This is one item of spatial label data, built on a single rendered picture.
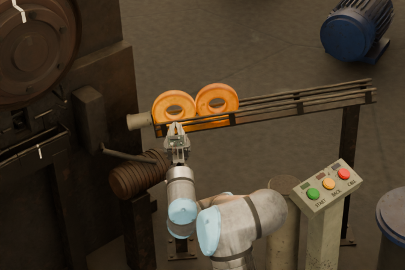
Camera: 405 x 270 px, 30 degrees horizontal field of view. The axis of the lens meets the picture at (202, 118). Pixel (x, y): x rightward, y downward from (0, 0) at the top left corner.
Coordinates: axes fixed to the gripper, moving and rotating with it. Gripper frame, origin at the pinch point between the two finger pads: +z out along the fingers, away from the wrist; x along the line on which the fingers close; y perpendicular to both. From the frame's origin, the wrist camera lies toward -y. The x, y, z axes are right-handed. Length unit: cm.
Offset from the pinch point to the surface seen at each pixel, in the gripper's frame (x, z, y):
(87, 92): 29.9, 14.6, 4.1
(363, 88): -70, 14, -5
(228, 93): -19.5, 10.9, 2.1
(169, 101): 1.5, 10.4, 0.7
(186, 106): -4.6, 9.6, -1.8
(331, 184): -50, -27, -3
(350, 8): -101, 129, -83
